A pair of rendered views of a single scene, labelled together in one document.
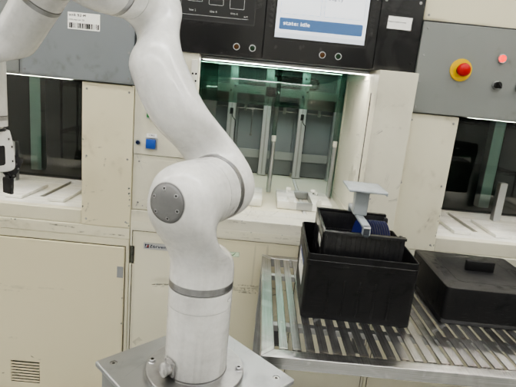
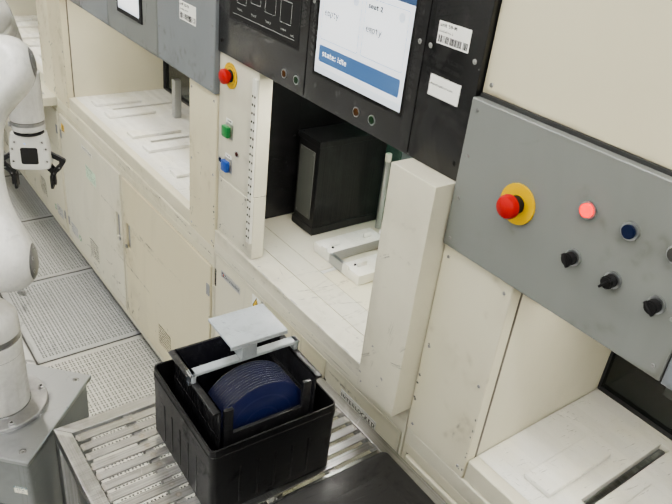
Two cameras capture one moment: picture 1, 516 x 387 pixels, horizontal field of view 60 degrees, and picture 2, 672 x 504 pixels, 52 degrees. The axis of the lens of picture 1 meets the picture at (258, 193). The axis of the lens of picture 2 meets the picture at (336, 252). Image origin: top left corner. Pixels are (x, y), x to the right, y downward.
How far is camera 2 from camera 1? 146 cm
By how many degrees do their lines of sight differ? 50
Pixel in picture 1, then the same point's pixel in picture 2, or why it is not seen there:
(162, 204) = not seen: outside the picture
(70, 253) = (183, 249)
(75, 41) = (183, 33)
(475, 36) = (547, 149)
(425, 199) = (456, 391)
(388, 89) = (399, 196)
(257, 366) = (32, 434)
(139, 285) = (218, 311)
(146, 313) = not seen: hidden behind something
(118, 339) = not seen: hidden behind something
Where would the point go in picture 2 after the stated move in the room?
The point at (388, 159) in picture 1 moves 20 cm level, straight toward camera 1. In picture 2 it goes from (394, 302) to (296, 314)
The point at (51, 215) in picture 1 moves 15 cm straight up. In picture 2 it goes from (176, 205) to (175, 163)
